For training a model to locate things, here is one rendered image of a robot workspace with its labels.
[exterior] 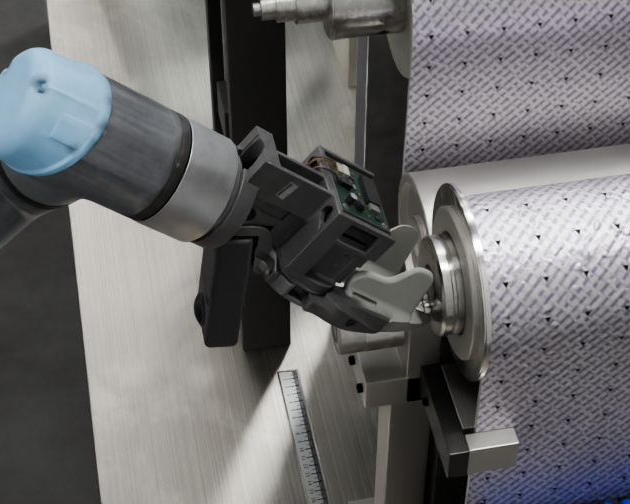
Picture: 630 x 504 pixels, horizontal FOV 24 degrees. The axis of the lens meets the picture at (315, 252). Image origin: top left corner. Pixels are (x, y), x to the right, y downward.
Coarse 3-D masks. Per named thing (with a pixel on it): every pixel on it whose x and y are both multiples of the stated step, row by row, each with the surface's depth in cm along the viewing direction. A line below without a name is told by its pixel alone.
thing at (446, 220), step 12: (444, 216) 107; (456, 216) 104; (444, 228) 107; (456, 228) 104; (456, 240) 104; (468, 252) 102; (468, 264) 102; (468, 276) 102; (468, 288) 102; (468, 300) 103; (468, 312) 103; (468, 324) 104; (456, 336) 108; (468, 336) 104; (456, 348) 109; (468, 348) 105
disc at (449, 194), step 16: (448, 192) 106; (464, 208) 103; (432, 224) 113; (464, 224) 103; (480, 256) 100; (480, 272) 100; (480, 288) 101; (480, 304) 101; (480, 320) 102; (480, 336) 102; (480, 352) 103; (464, 368) 109; (480, 368) 104
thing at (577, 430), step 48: (480, 384) 107; (528, 384) 107; (576, 384) 108; (624, 384) 110; (528, 432) 112; (576, 432) 113; (624, 432) 114; (480, 480) 115; (528, 480) 116; (576, 480) 117; (624, 480) 119
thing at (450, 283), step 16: (432, 240) 106; (448, 240) 105; (432, 256) 105; (448, 256) 104; (432, 272) 106; (448, 272) 104; (432, 288) 107; (448, 288) 104; (464, 288) 104; (432, 304) 108; (448, 304) 104; (464, 304) 104; (432, 320) 108; (448, 320) 104; (464, 320) 105
